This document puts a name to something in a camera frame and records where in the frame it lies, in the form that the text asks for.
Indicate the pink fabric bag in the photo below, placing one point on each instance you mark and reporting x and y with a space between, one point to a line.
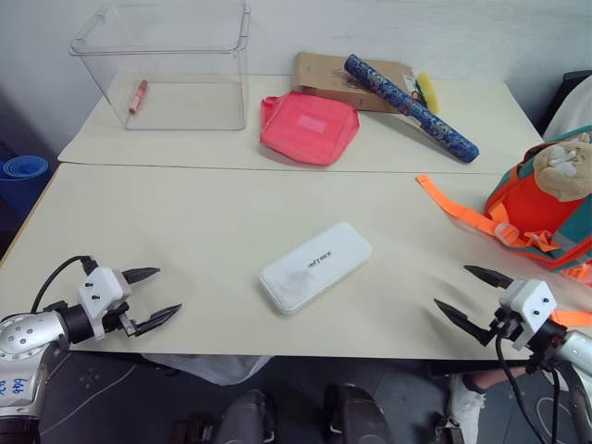
307 127

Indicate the person in white clothes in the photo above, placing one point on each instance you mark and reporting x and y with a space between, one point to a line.
573 108

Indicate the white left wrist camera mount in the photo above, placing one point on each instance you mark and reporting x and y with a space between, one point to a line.
99 287

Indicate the blue rolled foam mat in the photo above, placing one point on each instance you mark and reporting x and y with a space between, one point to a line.
20 182

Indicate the clear plastic storage box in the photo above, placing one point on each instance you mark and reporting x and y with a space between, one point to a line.
185 69

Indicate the black chair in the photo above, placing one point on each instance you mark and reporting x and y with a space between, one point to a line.
571 81

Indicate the white rectangular case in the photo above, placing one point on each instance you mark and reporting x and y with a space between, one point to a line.
314 268

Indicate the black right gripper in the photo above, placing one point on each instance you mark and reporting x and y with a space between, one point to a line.
508 326

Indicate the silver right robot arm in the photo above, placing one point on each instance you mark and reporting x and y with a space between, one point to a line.
575 351

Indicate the orange and teal backpack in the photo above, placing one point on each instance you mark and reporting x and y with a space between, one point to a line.
527 208

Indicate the red marker pen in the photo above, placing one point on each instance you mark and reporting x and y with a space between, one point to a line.
138 96

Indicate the blue patterned rolled mat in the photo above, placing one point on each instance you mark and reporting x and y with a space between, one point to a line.
407 104

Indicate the white cloth under table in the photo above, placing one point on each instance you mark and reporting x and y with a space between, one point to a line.
208 367

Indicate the white shoe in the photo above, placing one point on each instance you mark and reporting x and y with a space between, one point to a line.
464 407

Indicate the yellow sponge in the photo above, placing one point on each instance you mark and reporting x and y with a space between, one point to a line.
427 90

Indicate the dark rounded shape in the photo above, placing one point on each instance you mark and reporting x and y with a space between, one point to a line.
356 416
247 418

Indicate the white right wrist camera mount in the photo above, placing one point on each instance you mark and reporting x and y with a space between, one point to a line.
529 298

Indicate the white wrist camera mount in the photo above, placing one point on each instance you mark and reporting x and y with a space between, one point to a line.
529 298
99 287

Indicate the brown plush animal head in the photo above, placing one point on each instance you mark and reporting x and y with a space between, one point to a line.
562 168

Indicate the brown cardboard box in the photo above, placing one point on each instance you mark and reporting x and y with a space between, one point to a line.
319 74

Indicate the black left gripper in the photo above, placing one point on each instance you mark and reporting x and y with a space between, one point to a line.
121 319

